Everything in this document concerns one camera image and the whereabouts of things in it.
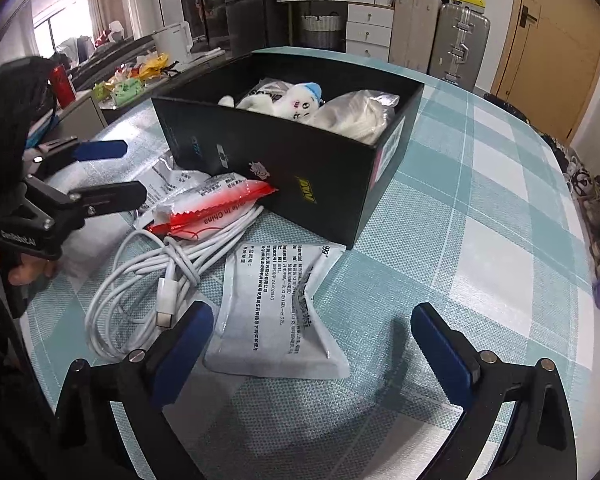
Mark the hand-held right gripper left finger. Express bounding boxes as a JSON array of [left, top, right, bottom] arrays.
[[55, 301, 216, 480]]

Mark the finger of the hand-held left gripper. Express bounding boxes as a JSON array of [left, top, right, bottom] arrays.
[[27, 176, 148, 221], [25, 139, 128, 178]]

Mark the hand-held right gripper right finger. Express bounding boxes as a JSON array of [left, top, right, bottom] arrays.
[[410, 302, 578, 480]]

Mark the red white snack packet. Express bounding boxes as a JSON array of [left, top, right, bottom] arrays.
[[146, 172, 279, 236]]

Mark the clear printed plastic bag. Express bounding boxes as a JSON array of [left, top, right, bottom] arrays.
[[240, 77, 293, 106]]

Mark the black cardboard box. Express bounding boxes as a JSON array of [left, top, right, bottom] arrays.
[[151, 46, 426, 252]]

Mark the white plush toy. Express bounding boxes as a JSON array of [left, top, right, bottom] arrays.
[[219, 81, 323, 122]]

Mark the cream strap coil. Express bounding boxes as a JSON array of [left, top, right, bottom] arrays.
[[312, 89, 400, 146]]

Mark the person's left hand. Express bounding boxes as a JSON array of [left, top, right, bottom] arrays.
[[0, 246, 60, 287]]

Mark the blue packet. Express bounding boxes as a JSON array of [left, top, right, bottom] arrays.
[[25, 110, 61, 148]]

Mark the grey side cabinet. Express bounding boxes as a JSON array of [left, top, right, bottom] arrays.
[[55, 90, 108, 133]]

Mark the white printed pouch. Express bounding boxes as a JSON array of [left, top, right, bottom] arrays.
[[203, 241, 351, 380], [130, 152, 216, 233]]

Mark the green snack pack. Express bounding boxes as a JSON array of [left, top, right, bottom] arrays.
[[92, 77, 143, 107]]

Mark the red bottle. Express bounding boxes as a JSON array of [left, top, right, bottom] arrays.
[[48, 65, 76, 108]]

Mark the black open suitcase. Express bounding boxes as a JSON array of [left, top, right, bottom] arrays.
[[70, 35, 156, 86]]

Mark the yellow plastic bag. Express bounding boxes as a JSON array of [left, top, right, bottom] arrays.
[[140, 53, 170, 78]]

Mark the white electric kettle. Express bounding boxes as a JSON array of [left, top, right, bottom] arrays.
[[152, 22, 193, 63]]

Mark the brown curtain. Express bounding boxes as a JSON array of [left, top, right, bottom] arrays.
[[87, 0, 123, 43]]

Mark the dark glass cabinet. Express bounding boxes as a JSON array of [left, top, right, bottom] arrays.
[[176, 0, 226, 51]]

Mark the grey refrigerator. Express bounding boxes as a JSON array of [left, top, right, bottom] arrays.
[[220, 0, 281, 56]]

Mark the pile of shoes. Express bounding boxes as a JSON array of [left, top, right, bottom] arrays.
[[540, 132, 596, 201]]

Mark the woven storage basket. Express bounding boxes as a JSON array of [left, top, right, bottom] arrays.
[[300, 14, 343, 51]]

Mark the black doormat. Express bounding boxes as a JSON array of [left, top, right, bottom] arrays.
[[482, 92, 531, 126]]

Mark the white desk with drawers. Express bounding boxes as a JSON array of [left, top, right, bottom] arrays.
[[275, 0, 396, 61]]

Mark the silver suitcase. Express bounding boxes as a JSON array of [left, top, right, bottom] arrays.
[[427, 2, 492, 86]]

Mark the wooden door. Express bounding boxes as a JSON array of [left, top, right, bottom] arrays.
[[490, 0, 600, 143]]

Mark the beige suitcase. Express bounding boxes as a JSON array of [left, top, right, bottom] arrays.
[[387, 0, 443, 75]]

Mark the white charging cable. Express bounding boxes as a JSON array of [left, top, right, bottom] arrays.
[[85, 205, 266, 361]]

